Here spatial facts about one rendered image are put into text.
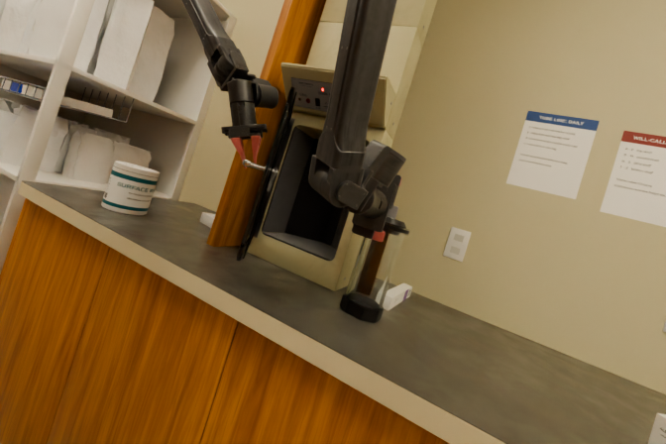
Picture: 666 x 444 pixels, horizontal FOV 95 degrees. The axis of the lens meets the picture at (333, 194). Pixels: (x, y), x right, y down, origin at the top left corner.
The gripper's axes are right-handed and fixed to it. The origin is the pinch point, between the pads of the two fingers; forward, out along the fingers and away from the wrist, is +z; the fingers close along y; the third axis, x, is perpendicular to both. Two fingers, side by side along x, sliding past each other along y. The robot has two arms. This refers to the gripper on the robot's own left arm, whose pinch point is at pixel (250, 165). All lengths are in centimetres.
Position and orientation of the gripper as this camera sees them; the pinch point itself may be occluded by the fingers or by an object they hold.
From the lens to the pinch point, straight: 77.5
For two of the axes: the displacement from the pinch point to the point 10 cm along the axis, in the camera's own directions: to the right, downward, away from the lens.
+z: 1.1, 9.9, 0.9
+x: 1.8, 0.7, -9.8
